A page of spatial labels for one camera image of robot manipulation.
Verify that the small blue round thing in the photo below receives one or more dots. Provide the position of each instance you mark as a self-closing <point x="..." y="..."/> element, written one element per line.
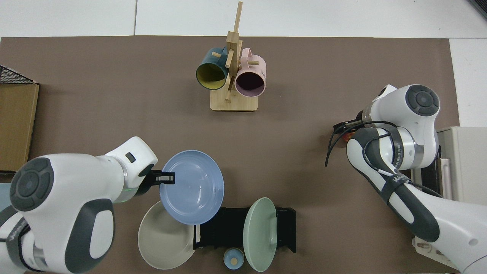
<point x="233" y="259"/>

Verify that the pale green plate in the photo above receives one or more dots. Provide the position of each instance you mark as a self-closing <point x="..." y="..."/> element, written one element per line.
<point x="260" y="236"/>

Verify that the pale toaster oven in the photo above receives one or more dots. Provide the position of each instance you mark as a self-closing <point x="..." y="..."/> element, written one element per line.
<point x="468" y="163"/>

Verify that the dark grey bar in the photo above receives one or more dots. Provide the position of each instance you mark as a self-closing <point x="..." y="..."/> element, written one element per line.
<point x="480" y="5"/>

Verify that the pink mug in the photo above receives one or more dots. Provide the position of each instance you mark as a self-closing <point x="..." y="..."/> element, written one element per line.
<point x="249" y="82"/>

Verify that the beige plate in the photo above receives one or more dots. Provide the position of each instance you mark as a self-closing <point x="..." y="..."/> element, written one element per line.
<point x="163" y="239"/>

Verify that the wooden cup stand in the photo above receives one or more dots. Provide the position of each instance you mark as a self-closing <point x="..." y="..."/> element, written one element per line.
<point x="234" y="102"/>

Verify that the red yellow apple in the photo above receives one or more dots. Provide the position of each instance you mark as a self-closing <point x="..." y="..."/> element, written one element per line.
<point x="347" y="137"/>

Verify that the dark blue mug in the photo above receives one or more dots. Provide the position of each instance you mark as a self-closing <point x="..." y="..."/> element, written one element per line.
<point x="211" y="76"/>

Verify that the black dish rack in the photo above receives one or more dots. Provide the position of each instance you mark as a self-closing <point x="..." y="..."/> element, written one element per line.
<point x="224" y="228"/>

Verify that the brown table cloth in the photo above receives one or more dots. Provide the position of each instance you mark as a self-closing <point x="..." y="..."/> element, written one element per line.
<point x="114" y="95"/>

